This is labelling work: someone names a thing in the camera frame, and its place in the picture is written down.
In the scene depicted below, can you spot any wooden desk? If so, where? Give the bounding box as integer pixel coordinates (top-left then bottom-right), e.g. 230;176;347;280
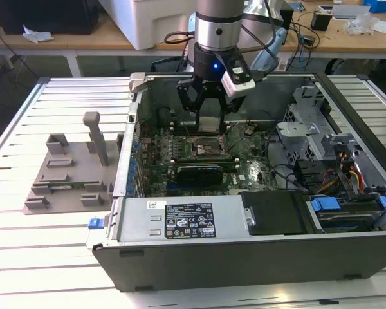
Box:
0;12;197;78
280;3;386;61

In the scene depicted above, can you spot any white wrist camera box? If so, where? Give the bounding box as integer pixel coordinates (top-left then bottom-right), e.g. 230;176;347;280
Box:
220;57;257;99

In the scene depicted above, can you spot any crumpled white paper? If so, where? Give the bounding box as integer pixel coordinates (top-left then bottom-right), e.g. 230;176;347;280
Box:
22;24;55;44

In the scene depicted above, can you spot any green motherboard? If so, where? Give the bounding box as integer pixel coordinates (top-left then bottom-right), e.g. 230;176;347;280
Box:
138;124;279;197

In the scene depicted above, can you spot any clear plastic bag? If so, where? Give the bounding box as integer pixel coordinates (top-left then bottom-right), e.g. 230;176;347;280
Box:
342;14;380;37

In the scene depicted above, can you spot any hard disk in blue carrier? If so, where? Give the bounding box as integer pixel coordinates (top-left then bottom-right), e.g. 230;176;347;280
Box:
307;196;386;233

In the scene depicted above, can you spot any grey case release handle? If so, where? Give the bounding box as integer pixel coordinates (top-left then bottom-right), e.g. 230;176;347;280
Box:
129;72;152;94

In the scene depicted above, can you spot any silver square CPU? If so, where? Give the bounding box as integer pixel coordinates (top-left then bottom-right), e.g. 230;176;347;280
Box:
199;117;221;132

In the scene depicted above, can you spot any small black box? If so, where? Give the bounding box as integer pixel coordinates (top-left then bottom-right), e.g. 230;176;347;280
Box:
309;10;333;32

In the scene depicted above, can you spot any silver power supply unit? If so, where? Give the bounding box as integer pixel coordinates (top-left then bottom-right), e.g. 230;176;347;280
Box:
118;195;255;243

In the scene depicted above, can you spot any large white box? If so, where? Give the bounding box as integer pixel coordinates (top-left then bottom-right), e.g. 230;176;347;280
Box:
99;0;199;52

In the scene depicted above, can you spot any large black box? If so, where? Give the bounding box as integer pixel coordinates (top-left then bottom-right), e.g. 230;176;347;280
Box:
0;0;100;36

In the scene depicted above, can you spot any black cable in case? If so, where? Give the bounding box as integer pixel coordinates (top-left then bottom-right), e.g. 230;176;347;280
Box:
265;127;310;194

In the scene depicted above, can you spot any grey metal drive cage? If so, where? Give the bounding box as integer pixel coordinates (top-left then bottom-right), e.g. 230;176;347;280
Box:
275;84;365;168

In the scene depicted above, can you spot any CPU socket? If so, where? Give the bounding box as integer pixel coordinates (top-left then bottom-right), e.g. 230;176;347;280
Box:
186;135;229;158

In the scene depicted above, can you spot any green RAM stick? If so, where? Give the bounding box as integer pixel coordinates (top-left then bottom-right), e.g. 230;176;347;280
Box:
49;183;85;191

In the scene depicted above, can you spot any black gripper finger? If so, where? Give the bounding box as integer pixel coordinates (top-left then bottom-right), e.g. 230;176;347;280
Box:
219;93;245;133
176;79;207;129

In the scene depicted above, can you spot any grey plastic parts rack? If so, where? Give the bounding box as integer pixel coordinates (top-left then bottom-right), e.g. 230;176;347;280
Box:
22;111;125;216

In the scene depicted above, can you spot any red yellow wire bundle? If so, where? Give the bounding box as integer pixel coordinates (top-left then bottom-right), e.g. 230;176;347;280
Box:
321;151;369;194

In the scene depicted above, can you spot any open black PC case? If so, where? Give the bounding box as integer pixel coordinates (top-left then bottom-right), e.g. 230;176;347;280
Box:
86;72;386;292

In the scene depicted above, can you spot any black graphics card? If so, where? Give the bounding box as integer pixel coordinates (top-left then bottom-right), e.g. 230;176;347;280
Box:
174;164;225;187

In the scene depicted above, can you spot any blue cardboard box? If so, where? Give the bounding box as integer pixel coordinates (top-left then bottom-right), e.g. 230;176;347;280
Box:
362;0;386;14

